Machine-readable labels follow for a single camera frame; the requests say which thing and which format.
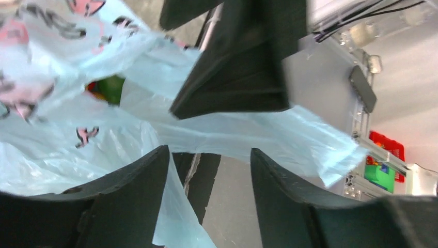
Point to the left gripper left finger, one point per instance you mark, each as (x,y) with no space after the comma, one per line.
(119,209)

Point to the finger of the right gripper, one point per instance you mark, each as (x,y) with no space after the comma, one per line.
(241,68)

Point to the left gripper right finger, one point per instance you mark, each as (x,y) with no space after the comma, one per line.
(293,212)

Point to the light blue plastic bag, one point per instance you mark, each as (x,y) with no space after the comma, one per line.
(56,135)

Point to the green fake fruit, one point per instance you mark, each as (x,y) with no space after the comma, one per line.
(111,88)

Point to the red fake fruit in bag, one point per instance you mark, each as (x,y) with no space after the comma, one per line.
(95,91)

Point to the black phone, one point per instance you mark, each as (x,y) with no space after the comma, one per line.
(363,89)

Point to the red crate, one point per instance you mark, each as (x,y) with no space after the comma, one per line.
(394,147)

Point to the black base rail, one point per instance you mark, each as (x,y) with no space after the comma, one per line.
(197,173)

